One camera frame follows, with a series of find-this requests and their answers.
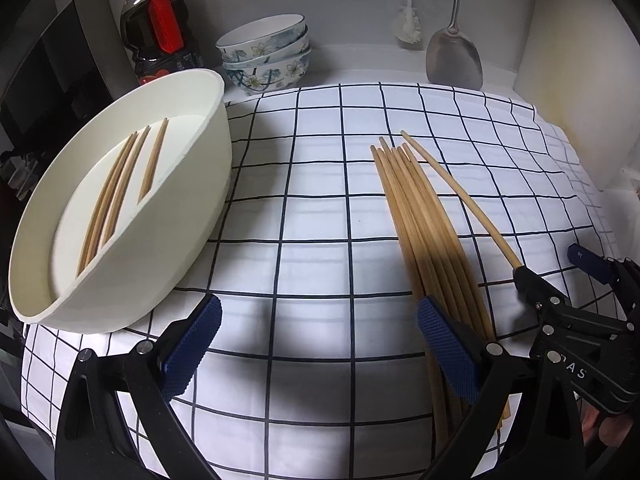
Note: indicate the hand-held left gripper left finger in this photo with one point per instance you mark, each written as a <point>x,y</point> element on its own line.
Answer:
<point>192,345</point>

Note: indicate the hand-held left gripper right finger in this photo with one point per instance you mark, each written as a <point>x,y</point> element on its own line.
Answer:
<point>450,355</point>

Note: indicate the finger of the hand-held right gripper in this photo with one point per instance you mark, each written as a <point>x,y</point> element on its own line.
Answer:
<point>590,260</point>
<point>535,285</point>

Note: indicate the white oval basin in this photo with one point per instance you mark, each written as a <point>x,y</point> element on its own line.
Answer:
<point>165,240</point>

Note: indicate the bundle of wooden chopsticks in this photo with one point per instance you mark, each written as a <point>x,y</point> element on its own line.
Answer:
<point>425,240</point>

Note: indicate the person's right hand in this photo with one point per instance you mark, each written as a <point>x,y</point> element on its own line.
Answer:
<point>607,427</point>

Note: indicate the white black checkered cloth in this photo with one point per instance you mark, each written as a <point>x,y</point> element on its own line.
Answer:
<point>320,240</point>

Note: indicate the white cutting board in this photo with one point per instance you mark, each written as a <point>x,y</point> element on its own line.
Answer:
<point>575,85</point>

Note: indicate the metal spatula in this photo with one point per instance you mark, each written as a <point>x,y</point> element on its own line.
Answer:
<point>452,60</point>

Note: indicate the floral ceramic bowl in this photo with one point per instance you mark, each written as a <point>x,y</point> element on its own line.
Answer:
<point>270,77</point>
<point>260,30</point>
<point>295,57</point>

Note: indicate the dark soy sauce bottle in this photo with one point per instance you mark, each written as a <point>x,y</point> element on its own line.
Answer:
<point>155,62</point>

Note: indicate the white dish brush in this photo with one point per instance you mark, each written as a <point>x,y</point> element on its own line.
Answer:
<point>406,27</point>

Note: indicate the black range hood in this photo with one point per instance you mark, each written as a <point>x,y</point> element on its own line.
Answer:
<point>50,60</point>

